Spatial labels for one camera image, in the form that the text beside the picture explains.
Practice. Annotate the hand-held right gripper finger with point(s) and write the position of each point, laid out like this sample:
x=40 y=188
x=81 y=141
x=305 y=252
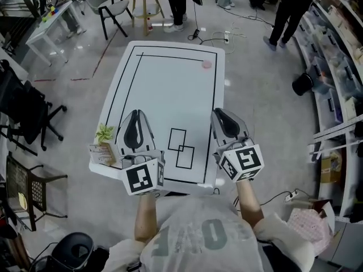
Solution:
x=235 y=125
x=217 y=132

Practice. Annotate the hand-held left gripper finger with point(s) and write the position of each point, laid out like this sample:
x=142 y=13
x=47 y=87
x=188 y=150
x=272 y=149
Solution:
x=145 y=135
x=129 y=135

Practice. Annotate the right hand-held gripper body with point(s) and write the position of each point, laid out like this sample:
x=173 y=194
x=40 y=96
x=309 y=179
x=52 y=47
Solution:
x=241 y=160

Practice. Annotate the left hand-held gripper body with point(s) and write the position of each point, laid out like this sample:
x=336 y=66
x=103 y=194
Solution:
x=141 y=177

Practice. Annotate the pink round tape measure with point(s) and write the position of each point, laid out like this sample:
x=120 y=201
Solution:
x=206 y=64

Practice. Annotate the person's right forearm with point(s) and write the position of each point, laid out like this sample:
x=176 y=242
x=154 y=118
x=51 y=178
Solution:
x=249 y=203

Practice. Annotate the person's left forearm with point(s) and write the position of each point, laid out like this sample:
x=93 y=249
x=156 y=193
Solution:
x=145 y=220

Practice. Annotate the green paper flower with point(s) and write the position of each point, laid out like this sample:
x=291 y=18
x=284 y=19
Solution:
x=105 y=132

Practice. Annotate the white power strip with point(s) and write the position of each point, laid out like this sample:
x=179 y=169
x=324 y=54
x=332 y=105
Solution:
x=226 y=37
x=291 y=196

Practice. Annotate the black round bin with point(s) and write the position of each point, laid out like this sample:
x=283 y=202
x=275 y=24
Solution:
x=302 y=84

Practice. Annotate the person's white printed shirt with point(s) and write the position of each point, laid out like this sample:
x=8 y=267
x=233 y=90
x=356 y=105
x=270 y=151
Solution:
x=198 y=237

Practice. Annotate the cardboard box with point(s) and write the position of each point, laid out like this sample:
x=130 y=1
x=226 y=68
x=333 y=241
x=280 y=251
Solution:
x=330 y=169

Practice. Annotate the pink patterned bag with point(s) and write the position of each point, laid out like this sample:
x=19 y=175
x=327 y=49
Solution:
x=309 y=225

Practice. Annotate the black power adapter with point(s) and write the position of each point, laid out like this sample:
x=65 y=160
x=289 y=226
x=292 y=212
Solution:
x=196 y=33

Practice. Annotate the black office chair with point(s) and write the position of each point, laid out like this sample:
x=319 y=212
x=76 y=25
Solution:
x=25 y=112

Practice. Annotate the row of clear storage boxes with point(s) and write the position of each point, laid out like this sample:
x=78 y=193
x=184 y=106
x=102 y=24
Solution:
x=326 y=67

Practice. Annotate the bottle with red label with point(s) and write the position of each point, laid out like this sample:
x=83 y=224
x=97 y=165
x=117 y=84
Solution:
x=148 y=24

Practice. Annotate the black metal lattice chair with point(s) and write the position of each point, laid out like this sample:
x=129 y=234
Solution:
x=31 y=191

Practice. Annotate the grey chair with black legs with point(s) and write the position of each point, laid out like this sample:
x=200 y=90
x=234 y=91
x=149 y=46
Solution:
x=109 y=7

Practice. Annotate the white desk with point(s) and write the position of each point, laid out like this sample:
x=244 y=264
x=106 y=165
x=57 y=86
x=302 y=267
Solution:
x=51 y=24

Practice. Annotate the white storage shelf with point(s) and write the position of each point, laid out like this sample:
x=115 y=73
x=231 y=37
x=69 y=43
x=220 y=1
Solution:
x=348 y=21

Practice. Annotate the white perforated metal rail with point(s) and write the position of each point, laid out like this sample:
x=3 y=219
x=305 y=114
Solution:
x=334 y=148
x=337 y=129

